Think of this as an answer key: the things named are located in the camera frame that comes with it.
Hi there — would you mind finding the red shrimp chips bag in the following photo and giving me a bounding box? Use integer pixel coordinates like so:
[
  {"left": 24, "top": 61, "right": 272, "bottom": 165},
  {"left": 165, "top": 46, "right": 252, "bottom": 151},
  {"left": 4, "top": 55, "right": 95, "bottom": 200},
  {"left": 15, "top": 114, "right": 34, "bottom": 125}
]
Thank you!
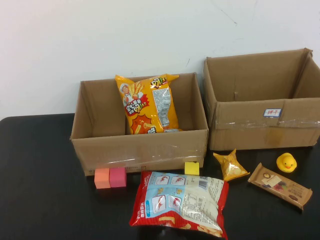
[{"left": 128, "top": 170, "right": 230, "bottom": 240}]

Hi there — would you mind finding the small yellow snack packet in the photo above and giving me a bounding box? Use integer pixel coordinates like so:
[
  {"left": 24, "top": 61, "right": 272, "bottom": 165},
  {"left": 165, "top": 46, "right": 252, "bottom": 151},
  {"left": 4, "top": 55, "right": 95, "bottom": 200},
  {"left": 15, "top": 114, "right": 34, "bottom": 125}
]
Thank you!
[{"left": 212, "top": 148, "right": 251, "bottom": 182}]

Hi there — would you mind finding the brown chocolate bar wrapper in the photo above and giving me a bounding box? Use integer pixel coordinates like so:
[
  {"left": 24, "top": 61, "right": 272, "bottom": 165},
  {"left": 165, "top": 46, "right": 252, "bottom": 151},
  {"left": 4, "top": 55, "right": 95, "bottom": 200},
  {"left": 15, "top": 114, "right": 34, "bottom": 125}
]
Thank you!
[{"left": 247, "top": 162, "right": 313, "bottom": 210}]

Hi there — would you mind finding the large orange fries snack bag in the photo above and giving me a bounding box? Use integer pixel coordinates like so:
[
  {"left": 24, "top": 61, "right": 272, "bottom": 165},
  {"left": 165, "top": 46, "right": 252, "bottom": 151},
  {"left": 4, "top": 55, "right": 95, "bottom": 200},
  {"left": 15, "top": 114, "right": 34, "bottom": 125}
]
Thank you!
[{"left": 114, "top": 73, "right": 183, "bottom": 135}]

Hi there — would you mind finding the cardboard box with F2 print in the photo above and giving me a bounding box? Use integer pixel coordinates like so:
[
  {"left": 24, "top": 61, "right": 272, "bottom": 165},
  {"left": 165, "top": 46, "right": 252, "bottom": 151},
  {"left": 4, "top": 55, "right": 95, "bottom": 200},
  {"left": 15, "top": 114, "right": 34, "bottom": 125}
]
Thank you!
[{"left": 69, "top": 72, "right": 210, "bottom": 177}]

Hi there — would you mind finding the yellow foam cube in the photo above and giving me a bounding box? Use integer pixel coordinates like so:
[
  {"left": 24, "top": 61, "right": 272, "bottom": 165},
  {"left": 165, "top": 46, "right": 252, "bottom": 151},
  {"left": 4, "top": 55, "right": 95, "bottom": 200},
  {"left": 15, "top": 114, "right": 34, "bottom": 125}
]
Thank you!
[{"left": 184, "top": 161, "right": 201, "bottom": 176}]

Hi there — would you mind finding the pink foam cube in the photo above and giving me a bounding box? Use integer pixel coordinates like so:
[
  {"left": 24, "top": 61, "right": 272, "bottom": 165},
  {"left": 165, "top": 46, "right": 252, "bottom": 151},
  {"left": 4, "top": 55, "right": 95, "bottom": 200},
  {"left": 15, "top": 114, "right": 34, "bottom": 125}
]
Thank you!
[{"left": 109, "top": 167, "right": 127, "bottom": 188}]

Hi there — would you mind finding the orange foam cube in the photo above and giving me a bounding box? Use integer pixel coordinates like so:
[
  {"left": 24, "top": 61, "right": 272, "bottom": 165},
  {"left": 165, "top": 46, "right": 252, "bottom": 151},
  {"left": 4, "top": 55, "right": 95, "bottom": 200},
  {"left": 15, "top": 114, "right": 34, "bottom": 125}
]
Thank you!
[{"left": 94, "top": 167, "right": 111, "bottom": 190}]

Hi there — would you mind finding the cardboard box with label sticker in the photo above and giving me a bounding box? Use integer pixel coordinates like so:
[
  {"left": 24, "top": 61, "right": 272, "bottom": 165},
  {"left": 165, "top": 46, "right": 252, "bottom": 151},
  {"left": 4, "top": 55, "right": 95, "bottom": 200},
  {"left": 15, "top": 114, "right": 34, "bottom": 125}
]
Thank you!
[{"left": 202, "top": 47, "right": 320, "bottom": 151}]

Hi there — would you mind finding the white blue label sticker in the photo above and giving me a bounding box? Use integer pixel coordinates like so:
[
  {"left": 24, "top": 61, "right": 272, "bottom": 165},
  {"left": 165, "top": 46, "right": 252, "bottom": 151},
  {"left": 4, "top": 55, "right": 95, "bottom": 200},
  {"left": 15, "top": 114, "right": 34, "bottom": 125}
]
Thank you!
[{"left": 262, "top": 107, "right": 283, "bottom": 118}]

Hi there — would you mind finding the yellow rubber duck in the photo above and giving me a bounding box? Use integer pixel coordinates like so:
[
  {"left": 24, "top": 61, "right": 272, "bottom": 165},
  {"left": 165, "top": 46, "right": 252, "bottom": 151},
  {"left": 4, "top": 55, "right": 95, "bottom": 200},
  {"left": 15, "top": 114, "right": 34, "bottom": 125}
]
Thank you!
[{"left": 276, "top": 152, "right": 298, "bottom": 173}]

